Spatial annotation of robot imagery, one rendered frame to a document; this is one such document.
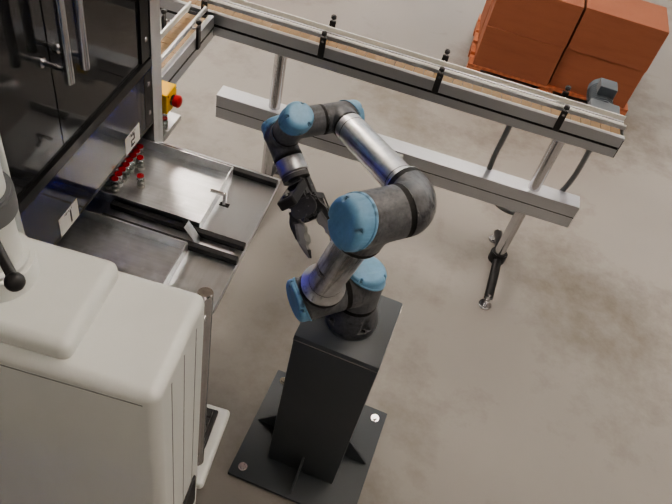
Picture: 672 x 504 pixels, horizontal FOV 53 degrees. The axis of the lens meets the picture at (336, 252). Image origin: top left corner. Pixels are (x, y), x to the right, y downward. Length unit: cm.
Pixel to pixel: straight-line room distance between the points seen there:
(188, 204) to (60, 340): 118
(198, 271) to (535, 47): 301
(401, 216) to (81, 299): 67
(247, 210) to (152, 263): 34
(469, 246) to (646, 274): 92
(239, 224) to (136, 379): 114
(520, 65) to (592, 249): 134
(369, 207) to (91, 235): 90
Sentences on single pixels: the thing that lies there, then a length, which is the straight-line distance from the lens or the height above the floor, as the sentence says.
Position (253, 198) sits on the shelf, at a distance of 206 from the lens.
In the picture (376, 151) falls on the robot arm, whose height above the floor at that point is 136.
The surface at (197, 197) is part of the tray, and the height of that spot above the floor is 88.
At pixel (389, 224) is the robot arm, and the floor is 139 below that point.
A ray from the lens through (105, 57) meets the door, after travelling 178.
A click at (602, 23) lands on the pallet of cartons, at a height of 60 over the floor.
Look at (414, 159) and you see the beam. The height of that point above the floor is 54.
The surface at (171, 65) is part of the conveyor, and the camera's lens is 247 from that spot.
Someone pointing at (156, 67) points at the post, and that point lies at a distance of 205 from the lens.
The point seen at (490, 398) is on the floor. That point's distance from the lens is 289.
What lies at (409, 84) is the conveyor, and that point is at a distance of 267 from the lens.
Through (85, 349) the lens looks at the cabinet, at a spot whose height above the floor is 155.
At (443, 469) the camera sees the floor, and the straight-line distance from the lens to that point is 268.
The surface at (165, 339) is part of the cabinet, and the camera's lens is 92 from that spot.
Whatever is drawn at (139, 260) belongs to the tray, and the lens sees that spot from 188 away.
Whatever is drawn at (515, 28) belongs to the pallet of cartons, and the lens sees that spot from 434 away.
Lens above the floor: 231
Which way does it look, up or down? 47 degrees down
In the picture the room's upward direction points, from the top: 14 degrees clockwise
